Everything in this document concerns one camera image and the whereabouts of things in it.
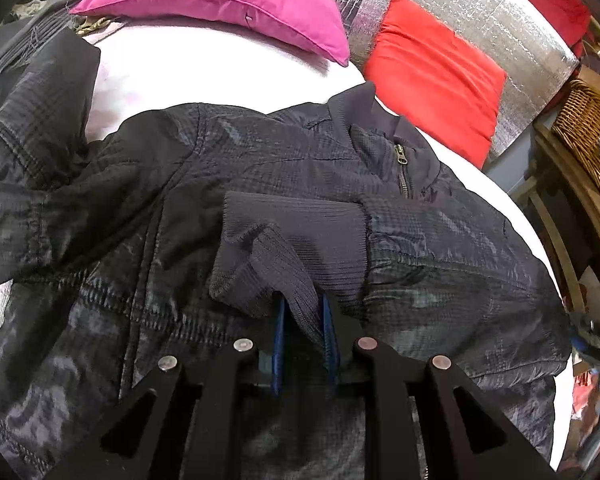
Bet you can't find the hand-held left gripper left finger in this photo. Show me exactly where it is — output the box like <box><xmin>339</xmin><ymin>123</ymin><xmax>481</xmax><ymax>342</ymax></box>
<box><xmin>55</xmin><ymin>292</ymin><xmax>289</xmax><ymax>480</ymax></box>

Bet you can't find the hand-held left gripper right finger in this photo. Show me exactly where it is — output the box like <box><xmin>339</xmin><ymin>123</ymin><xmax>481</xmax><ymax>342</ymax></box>
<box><xmin>321</xmin><ymin>292</ymin><xmax>557</xmax><ymax>480</ymax></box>

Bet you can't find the black quilted jacket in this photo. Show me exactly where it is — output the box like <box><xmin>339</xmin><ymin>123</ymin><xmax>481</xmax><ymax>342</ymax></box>
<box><xmin>0</xmin><ymin>27</ymin><xmax>574</xmax><ymax>480</ymax></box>

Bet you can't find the red square pillow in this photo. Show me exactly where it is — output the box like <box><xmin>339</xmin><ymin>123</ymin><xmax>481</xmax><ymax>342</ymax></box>
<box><xmin>362</xmin><ymin>0</ymin><xmax>509</xmax><ymax>169</ymax></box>

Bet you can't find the white floral bedspread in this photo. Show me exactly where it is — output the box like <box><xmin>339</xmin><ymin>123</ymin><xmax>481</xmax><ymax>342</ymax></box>
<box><xmin>0</xmin><ymin>19</ymin><xmax>577</xmax><ymax>467</ymax></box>

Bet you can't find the wicker basket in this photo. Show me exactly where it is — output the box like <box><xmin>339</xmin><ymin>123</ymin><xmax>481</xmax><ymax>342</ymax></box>
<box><xmin>550</xmin><ymin>78</ymin><xmax>600</xmax><ymax>221</ymax></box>

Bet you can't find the silver foil insulation mat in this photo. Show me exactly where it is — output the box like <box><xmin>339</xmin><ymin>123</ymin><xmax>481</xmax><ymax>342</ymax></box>
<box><xmin>284</xmin><ymin>0</ymin><xmax>581</xmax><ymax>162</ymax></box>

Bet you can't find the grey garment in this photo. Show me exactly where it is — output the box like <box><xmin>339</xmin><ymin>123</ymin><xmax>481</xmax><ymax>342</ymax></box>
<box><xmin>0</xmin><ymin>0</ymin><xmax>97</xmax><ymax>68</ymax></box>

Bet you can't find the wooden chair frame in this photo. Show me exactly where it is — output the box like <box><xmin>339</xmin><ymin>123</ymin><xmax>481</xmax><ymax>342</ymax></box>
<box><xmin>521</xmin><ymin>119</ymin><xmax>600</xmax><ymax>313</ymax></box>

